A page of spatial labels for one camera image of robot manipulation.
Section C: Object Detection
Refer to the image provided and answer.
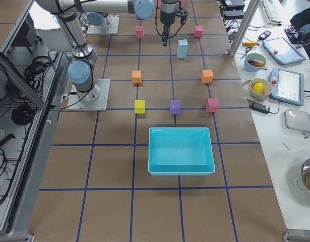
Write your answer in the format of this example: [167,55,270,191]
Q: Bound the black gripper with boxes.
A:
[160,0,188,47]

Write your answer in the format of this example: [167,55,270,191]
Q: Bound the light blue block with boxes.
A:
[177,39,188,52]
[177,49,187,59]

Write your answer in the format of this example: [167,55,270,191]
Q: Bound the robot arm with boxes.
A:
[37,1,155,102]
[37,1,189,50]

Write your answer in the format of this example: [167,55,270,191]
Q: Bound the pink block near left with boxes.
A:
[135,26,144,38]

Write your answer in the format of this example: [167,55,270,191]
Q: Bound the pink block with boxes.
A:
[193,25,203,38]
[135,26,144,38]
[206,98,219,112]

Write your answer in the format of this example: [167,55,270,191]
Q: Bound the pink block far left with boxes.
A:
[193,25,203,38]

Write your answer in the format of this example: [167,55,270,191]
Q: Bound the orange block near right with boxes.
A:
[132,70,142,84]

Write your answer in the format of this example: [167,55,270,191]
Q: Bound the orange block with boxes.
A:
[132,70,142,84]
[201,70,214,83]

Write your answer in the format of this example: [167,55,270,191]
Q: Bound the orange block far right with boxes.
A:
[201,70,214,83]

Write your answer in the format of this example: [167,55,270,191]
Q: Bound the yellow block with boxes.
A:
[134,99,146,114]

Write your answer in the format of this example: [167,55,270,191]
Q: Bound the purple block right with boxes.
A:
[170,100,181,114]

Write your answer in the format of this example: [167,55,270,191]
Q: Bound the scissors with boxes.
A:
[240,46,252,59]

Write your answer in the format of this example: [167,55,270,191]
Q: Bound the pink block far right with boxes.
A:
[206,98,219,112]

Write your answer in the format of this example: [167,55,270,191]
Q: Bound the green bowl with fruit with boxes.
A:
[244,53,267,72]

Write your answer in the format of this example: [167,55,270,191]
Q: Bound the keyboard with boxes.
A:
[260,0,282,24]

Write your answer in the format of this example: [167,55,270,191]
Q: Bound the lemon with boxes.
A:
[252,82,264,94]

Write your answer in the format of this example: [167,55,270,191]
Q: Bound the bowl with lemon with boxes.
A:
[242,78,272,101]

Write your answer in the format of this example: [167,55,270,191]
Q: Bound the teach pendant far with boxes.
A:
[262,37,306,65]

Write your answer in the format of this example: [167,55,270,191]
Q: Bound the teach pendant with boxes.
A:
[269,68,304,106]
[262,37,306,65]

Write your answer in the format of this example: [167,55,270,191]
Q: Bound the black power adapter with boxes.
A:
[249,102,270,114]

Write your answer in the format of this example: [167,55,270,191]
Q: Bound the cyan tray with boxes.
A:
[148,127,216,176]

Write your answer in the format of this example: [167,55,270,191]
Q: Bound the teach pendant near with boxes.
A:
[269,68,304,106]

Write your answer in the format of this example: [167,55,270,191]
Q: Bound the white scale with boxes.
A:
[284,109,310,133]

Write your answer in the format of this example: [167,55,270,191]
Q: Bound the metal bowl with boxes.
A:
[301,158,310,192]

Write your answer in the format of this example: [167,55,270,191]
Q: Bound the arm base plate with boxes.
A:
[87,15,119,35]
[67,79,111,111]

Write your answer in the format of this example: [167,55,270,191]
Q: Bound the yellow handled tool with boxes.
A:
[242,41,260,47]

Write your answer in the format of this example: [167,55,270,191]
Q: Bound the aluminium profile post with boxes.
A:
[229,0,260,57]

